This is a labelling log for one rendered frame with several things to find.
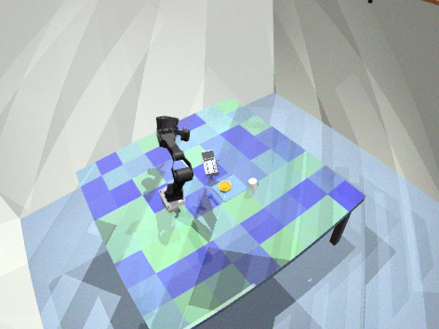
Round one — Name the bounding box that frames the yellow plate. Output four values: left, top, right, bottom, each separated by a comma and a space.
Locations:
219, 181, 232, 191

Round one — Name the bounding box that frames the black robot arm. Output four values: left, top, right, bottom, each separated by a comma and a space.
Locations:
156, 116, 193, 203

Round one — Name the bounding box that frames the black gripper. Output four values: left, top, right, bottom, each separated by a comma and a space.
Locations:
173, 128, 191, 141

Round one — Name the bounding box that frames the white cylinder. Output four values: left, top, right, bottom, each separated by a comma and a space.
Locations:
249, 178, 257, 191

